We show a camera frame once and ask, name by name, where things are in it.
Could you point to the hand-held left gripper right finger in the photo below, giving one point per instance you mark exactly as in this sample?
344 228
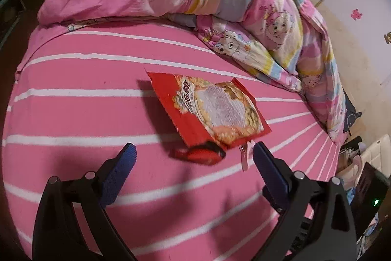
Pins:
272 178

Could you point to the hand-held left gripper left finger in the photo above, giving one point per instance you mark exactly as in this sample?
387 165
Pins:
120 175

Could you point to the small red wrapper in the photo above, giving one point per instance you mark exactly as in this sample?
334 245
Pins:
198 155

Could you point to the large red snack packet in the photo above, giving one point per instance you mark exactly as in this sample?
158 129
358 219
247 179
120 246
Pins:
189 114

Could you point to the pink clip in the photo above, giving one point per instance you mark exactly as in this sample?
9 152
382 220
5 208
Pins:
245 161

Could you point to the cream office chair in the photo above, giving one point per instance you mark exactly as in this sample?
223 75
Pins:
378 151

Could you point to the pink striped bed sheet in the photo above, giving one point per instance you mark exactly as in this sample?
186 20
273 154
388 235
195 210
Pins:
91 114

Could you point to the dark blue printed cloth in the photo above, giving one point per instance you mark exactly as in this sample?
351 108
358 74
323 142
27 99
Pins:
351 114

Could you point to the brown bear wall sticker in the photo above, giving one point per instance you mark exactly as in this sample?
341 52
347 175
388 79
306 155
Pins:
388 38

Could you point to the pink bear wall sticker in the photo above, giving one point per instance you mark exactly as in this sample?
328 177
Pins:
356 14

